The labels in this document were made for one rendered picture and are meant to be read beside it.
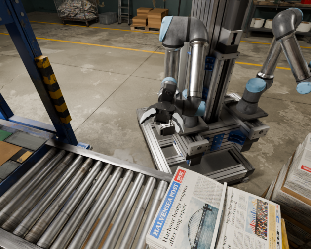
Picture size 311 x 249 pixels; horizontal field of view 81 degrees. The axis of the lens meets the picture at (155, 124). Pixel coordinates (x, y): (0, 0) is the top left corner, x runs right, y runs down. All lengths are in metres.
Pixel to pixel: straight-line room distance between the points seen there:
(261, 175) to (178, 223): 1.70
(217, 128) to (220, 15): 0.74
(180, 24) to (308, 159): 1.01
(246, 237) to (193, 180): 0.23
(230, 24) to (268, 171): 1.62
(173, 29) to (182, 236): 0.86
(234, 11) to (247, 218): 0.98
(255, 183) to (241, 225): 1.49
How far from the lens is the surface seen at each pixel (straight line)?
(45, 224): 1.04
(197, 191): 0.72
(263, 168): 2.33
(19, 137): 1.49
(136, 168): 1.05
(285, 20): 1.35
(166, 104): 0.70
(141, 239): 0.89
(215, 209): 0.71
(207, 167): 1.84
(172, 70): 1.07
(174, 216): 0.67
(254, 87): 1.43
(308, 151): 1.41
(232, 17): 1.21
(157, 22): 6.77
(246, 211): 0.74
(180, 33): 0.99
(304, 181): 1.33
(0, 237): 1.09
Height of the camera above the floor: 1.64
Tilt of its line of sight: 41 degrees down
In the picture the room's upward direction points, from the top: straight up
